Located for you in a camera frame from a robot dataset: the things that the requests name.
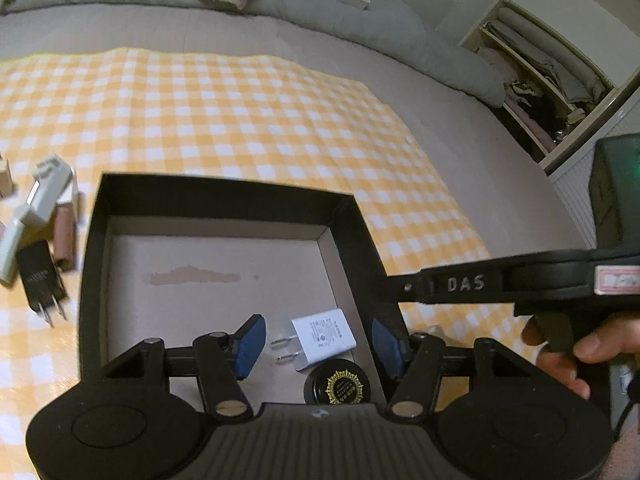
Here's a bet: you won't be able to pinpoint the yellow checkered cloth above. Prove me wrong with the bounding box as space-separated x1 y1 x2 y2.
0 47 493 480

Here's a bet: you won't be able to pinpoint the light wooden block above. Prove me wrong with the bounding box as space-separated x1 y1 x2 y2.
0 152 13 200

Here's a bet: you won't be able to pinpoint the white closet shelf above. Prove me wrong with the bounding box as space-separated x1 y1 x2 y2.
457 0 640 176

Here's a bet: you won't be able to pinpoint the person's right hand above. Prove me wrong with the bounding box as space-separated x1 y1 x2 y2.
520 309 640 402

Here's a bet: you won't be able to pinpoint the dark crumpled clothes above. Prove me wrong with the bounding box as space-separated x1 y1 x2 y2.
504 79 587 128

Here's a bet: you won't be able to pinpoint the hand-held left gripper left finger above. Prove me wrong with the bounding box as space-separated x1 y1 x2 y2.
102 313 267 423

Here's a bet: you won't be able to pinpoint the bed with taupe sheet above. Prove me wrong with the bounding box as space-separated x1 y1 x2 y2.
0 9 598 281

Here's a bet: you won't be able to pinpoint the folded pink cloth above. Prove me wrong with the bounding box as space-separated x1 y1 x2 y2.
504 100 557 153

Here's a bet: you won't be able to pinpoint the white tube with clip cap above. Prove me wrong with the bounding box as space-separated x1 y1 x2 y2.
0 156 76 285

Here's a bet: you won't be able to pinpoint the black cardboard box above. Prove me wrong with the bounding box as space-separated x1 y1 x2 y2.
76 172 416 407

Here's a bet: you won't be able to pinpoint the grey duvet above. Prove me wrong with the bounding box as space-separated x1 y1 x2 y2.
0 0 506 108

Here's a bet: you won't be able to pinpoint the black jar with gold label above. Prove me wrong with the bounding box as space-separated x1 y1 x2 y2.
303 362 388 406

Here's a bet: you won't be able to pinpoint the black cable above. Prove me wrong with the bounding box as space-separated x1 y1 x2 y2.
612 377 640 437

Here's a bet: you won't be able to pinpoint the pink lip gloss white cap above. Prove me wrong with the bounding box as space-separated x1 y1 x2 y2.
52 180 81 273

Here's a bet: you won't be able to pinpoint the black plug charger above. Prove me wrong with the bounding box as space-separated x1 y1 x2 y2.
16 240 69 328

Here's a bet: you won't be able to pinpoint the white plug charger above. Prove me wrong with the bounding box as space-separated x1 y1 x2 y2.
270 308 357 372

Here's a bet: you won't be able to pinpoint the folded grey bedding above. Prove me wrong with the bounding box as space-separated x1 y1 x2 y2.
492 7 617 107

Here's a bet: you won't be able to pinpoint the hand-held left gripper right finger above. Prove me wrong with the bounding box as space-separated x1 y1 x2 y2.
371 317 543 418

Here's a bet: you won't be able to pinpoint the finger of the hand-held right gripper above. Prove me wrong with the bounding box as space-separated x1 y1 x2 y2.
385 262 507 307

